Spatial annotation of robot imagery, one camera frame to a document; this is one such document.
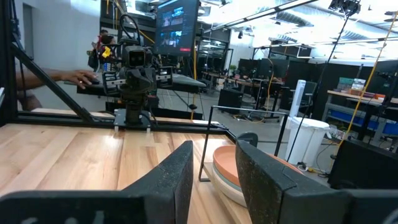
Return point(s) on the white tower fan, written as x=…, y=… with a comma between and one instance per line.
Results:
x=298, y=98

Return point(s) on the white trash bin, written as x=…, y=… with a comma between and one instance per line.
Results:
x=306, y=140

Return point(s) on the black equipment case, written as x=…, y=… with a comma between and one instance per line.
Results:
x=363, y=165

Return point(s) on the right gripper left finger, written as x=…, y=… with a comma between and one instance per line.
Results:
x=168, y=186

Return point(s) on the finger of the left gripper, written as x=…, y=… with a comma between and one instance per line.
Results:
x=165, y=77
x=111, y=88

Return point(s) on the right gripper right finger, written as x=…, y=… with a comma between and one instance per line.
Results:
x=267, y=193

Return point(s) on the person's forearm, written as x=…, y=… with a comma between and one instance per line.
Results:
x=31, y=79

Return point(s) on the off-white plate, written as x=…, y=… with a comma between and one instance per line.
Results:
x=227, y=193

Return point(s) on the large black monitor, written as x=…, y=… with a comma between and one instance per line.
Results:
x=177, y=28

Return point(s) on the overhead camera mount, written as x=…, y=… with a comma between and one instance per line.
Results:
x=345, y=7

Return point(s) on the ceiling strip light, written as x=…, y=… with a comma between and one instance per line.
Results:
x=261, y=14

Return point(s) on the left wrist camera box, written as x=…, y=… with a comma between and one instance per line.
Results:
x=136, y=57

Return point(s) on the blue plate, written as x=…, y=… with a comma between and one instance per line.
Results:
x=228, y=184

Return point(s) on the black computer mouse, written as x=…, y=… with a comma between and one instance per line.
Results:
x=95, y=81

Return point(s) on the person's hand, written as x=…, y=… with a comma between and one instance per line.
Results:
x=77, y=77

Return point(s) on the blue storage bin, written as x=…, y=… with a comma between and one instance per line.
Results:
x=345, y=117

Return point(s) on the black desk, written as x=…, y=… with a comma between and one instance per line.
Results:
x=186, y=83

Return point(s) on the workbench with grey frame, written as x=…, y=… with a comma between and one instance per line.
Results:
x=351, y=107

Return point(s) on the person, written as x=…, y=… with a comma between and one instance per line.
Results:
x=105, y=42

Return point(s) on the peach orange plate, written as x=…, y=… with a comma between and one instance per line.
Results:
x=225, y=161

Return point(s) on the stacked product boxes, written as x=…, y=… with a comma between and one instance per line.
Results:
x=351, y=84

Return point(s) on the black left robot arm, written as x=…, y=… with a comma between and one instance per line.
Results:
x=134, y=109

